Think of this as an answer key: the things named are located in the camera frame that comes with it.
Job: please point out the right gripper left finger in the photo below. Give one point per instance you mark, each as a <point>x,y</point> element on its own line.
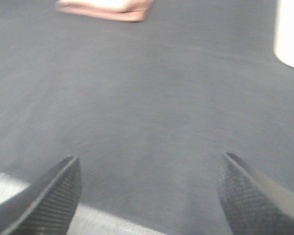
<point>47,206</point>

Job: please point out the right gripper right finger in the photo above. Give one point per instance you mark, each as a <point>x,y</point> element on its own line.
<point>253,203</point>

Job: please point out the brown microfibre towel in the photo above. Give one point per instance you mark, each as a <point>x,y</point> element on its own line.
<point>114,10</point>

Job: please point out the white storage bin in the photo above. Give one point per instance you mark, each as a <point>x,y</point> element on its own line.
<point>283,46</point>

